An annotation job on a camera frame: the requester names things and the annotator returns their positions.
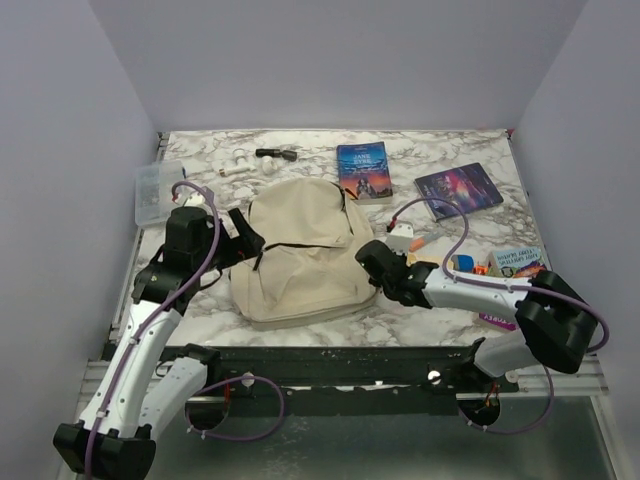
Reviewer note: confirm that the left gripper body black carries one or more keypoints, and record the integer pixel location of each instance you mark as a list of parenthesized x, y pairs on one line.
[(229, 248)]

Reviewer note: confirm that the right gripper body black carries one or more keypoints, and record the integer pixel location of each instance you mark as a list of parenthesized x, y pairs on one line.
[(387, 289)]

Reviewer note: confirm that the banana printed card package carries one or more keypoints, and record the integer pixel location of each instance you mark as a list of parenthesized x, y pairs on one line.
[(414, 257)]

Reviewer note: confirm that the orange grey marker pen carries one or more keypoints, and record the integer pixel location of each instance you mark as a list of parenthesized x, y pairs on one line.
[(423, 240)]

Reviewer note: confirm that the beige student backpack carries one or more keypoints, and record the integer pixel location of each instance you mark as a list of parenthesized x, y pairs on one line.
[(306, 272)]

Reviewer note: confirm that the blue eraser box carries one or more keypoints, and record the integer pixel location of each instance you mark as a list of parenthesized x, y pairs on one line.
[(461, 263)]

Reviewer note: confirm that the orange small sharpener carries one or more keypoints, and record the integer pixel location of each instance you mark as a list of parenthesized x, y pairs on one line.
[(480, 270)]

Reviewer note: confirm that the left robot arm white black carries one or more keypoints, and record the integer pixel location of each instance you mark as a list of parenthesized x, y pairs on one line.
[(115, 436)]

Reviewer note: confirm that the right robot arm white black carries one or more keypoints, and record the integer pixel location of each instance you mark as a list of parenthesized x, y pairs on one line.
[(554, 326)]

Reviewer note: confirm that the clear plastic organizer box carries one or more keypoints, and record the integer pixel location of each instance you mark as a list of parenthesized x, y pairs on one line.
[(153, 191)]

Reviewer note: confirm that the small white round cap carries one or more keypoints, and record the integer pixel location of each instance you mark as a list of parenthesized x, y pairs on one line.
[(268, 165)]

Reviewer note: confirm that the white plastic pipe fitting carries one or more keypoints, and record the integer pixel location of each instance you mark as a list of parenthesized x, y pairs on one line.
[(240, 164)]

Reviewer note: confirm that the black cylindrical tool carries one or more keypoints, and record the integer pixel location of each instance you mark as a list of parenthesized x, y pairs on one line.
[(287, 155)]

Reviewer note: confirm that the Jane Eyre blue book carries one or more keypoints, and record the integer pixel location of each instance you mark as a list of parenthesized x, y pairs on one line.
[(363, 172)]

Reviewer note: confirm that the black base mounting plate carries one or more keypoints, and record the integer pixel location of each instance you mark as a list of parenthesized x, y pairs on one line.
[(344, 381)]

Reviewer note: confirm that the dark purple book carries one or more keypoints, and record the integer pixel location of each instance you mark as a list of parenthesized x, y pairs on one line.
[(468, 186)]

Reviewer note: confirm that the Treehouse book purple cover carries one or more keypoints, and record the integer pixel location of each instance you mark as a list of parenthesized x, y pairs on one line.
[(495, 323)]

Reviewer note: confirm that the Treehouse book blue cover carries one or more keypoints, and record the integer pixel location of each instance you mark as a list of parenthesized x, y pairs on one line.
[(516, 262)]

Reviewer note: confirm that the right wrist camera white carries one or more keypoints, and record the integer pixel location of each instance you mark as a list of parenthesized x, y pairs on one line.
[(400, 237)]

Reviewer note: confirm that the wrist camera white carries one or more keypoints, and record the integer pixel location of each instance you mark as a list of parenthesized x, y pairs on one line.
[(193, 199), (400, 237)]

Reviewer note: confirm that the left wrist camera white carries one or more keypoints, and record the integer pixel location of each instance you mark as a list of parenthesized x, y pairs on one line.
[(193, 199)]

